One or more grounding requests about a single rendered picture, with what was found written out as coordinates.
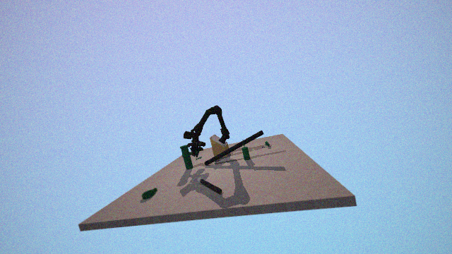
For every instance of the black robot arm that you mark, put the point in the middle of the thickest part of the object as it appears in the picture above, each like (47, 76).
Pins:
(199, 127)

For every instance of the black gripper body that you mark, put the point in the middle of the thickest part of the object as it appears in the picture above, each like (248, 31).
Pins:
(193, 144)

